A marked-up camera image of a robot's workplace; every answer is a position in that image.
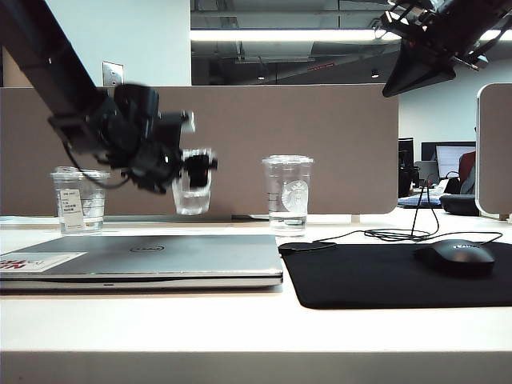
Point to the metal wall switch plate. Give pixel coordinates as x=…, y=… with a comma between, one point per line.
x=112, y=74

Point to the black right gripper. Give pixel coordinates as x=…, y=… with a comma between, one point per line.
x=428, y=24

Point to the lit computer monitor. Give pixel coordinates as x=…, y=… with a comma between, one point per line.
x=448, y=160

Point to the white sticker on laptop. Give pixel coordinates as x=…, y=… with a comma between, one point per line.
x=48, y=262

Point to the dark computer monitor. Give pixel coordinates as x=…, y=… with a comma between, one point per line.
x=405, y=156

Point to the tall clear lidded cup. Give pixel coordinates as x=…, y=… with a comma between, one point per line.
x=288, y=180

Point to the person in red top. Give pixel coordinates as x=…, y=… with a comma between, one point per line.
x=467, y=172

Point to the wide brown desk partition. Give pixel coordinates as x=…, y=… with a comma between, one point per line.
x=280, y=120

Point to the black mouse pad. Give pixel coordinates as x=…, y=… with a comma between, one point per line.
x=360, y=280

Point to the long ceiling light strip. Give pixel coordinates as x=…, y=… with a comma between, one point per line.
x=280, y=35

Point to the narrow brown desk partition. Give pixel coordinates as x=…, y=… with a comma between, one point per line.
x=498, y=160

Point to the silver Dell laptop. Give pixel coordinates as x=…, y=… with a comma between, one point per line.
x=180, y=260

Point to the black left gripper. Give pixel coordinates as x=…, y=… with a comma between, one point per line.
x=148, y=160

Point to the black computer mouse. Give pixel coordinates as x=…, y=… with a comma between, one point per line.
x=456, y=258

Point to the clear lidded cup, large label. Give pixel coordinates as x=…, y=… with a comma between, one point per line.
x=93, y=216

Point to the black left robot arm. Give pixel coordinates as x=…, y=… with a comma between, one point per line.
x=52, y=48

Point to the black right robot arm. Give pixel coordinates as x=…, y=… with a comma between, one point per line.
x=492, y=16

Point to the black pouch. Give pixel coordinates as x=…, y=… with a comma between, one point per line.
x=458, y=204

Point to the blue cloth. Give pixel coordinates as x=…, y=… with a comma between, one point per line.
x=418, y=202

